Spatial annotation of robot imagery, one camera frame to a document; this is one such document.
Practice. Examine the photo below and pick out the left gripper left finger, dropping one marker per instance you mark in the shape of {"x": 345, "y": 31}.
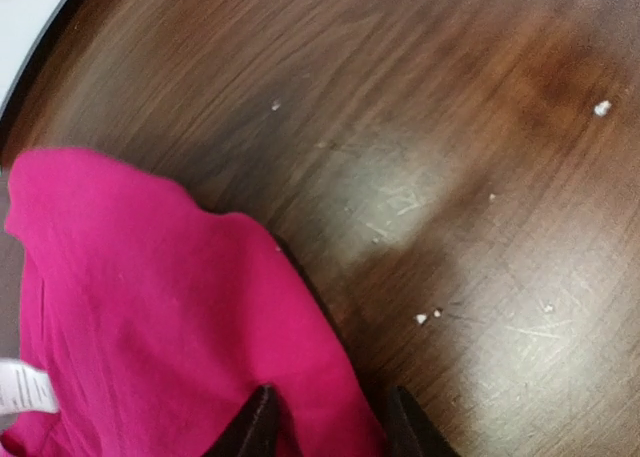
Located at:
{"x": 253, "y": 431}

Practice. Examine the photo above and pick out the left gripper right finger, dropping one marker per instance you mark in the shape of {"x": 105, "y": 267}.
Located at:
{"x": 410, "y": 433}

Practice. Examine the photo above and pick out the red t-shirt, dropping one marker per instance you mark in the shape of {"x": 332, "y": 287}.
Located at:
{"x": 156, "y": 320}

